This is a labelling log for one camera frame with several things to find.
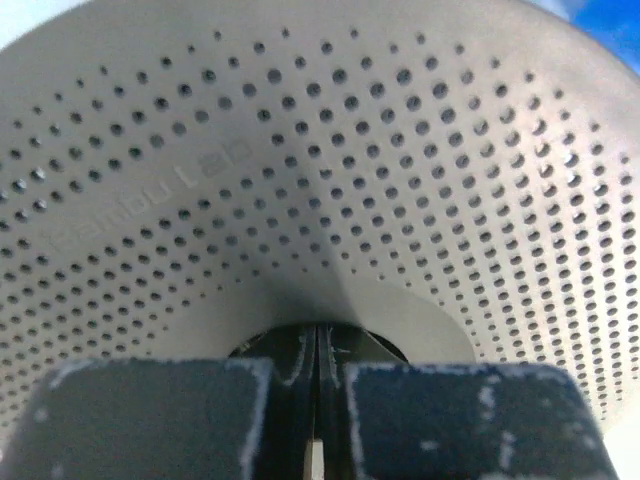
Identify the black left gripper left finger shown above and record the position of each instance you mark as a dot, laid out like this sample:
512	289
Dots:
145	419

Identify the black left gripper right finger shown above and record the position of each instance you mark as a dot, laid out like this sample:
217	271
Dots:
382	418

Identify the white perforated filament spool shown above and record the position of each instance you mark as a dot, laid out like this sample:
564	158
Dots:
458	177

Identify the blue plastic bin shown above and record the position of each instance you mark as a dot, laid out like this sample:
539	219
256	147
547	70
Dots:
613	23

